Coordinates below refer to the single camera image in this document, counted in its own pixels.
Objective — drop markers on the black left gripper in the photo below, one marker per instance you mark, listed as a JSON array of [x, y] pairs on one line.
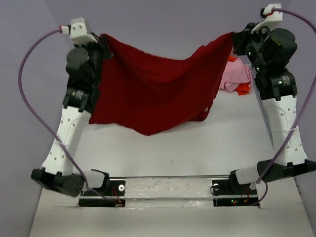
[[100, 45]]

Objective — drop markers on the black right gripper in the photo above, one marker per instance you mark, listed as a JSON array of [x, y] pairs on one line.
[[253, 30]]

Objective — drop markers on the dark red t shirt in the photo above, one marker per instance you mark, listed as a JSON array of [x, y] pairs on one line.
[[152, 94]]

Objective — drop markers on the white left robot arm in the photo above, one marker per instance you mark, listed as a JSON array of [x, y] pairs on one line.
[[58, 172]]

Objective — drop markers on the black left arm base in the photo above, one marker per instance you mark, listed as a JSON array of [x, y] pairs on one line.
[[113, 189]]

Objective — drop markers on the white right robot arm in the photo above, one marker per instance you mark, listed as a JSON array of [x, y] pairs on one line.
[[278, 94]]

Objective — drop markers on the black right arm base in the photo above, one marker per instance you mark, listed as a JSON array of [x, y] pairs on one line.
[[228, 193]]

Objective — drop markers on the pink t shirt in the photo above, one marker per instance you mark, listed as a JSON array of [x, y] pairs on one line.
[[234, 74]]

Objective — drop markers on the orange t shirt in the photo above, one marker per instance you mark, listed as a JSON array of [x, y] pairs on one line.
[[242, 88]]

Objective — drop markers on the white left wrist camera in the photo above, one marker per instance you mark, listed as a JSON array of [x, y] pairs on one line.
[[78, 31]]

